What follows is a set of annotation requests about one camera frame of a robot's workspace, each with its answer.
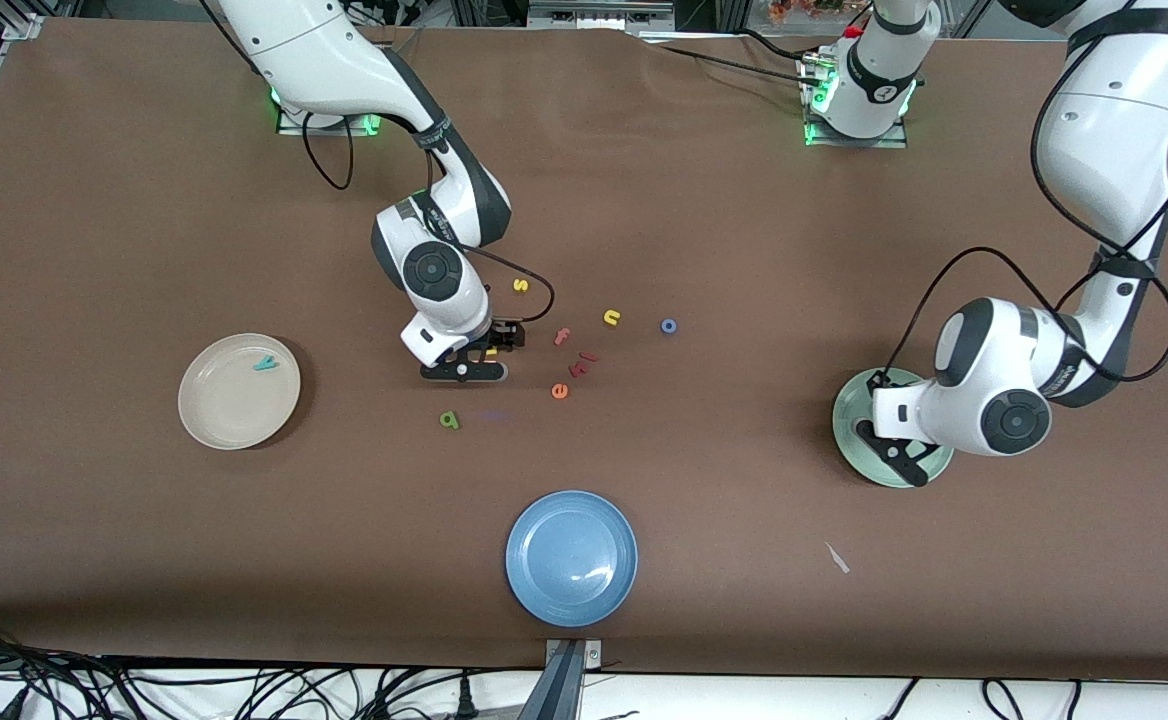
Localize light green plate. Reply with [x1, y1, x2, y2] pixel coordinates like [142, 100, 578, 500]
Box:
[832, 367, 957, 489]

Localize brown table cover mat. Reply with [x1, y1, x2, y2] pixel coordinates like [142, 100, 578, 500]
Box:
[0, 18, 1168, 683]

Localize blue plate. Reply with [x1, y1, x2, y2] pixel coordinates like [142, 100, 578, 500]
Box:
[505, 489, 639, 629]

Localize beige brown plate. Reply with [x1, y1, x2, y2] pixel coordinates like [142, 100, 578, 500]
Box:
[177, 333, 302, 451]

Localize grey metal profile bar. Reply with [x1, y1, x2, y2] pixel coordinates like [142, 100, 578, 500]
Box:
[519, 642, 587, 720]

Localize orange dried flowers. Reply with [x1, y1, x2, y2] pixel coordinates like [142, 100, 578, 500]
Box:
[768, 0, 847, 27]

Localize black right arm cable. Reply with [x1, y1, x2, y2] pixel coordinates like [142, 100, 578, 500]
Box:
[302, 110, 557, 326]

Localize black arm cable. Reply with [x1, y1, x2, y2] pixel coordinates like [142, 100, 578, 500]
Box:
[879, 20, 1168, 386]
[302, 110, 557, 326]

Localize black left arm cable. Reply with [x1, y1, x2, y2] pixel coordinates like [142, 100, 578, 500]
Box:
[879, 20, 1168, 386]

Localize silver bracket plate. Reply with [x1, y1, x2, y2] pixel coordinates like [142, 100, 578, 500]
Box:
[545, 638, 605, 669]

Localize grey metal frame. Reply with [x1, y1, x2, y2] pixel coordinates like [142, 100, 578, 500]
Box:
[527, 0, 676, 30]

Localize black base power cable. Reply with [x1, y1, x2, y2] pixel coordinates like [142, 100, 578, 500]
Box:
[644, 28, 830, 91]

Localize black floor cable tangle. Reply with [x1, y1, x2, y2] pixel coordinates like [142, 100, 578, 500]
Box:
[0, 620, 545, 720]

